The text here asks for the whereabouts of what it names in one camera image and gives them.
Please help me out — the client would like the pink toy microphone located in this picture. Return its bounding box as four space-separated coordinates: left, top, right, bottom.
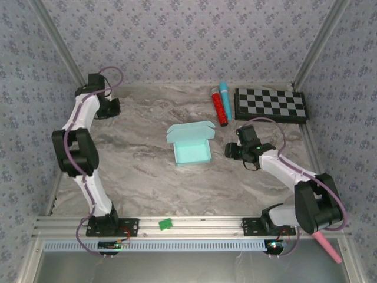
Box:
312 231 344 264

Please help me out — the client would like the small green block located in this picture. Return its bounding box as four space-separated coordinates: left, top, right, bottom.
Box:
158 217 174 231

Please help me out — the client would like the teal tube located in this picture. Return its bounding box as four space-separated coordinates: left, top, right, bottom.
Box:
218 81 233 121

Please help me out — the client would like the red glitter tube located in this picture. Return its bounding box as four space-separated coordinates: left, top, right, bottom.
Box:
211 87 230 127

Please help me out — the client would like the aluminium frame post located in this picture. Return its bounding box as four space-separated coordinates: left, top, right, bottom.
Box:
29 0 90 90
293 0 353 89

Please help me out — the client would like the thin aluminium table rail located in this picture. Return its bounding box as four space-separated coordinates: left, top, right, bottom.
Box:
87 82 295 88

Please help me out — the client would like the light blue paper box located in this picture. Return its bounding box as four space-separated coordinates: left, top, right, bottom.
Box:
166 121 216 167

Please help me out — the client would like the black grey chessboard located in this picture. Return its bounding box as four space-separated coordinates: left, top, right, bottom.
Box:
234 87 310 124

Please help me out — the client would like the aluminium table side rail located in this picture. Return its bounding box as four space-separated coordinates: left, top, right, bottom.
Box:
293 84 337 215
45 84 90 216

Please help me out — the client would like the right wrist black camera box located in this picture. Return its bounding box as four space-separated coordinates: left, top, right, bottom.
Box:
237 125 257 146

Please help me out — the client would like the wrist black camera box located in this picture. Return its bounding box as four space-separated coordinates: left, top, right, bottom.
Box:
237 125 257 146
87 73 107 90

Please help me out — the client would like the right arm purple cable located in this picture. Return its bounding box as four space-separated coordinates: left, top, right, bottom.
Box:
235 117 348 258

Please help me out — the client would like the wide aluminium frame rail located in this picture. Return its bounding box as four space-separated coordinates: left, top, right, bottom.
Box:
31 215 353 239

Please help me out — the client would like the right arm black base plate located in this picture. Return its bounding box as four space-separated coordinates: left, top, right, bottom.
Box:
242 217 296 236

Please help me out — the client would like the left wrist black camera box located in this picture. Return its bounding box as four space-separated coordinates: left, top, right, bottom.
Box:
87 73 107 90

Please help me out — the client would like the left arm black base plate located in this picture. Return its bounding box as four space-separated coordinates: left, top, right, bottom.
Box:
85 218 140 238

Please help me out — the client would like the grey slotted cable duct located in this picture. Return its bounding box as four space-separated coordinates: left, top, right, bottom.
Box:
43 239 267 252

